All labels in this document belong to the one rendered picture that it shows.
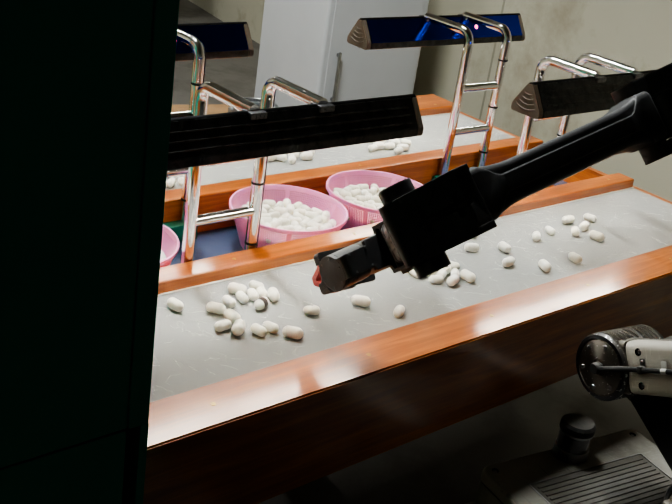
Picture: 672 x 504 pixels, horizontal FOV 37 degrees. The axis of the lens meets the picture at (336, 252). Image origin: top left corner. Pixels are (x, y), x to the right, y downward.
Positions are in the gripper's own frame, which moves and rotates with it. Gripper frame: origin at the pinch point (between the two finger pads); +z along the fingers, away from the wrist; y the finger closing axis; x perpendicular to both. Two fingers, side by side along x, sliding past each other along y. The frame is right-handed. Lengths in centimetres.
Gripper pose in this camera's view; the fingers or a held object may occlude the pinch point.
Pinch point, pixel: (316, 280)
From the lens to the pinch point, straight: 170.8
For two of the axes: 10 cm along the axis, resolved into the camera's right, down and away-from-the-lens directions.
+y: -7.7, 1.6, -6.1
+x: 2.9, 9.5, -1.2
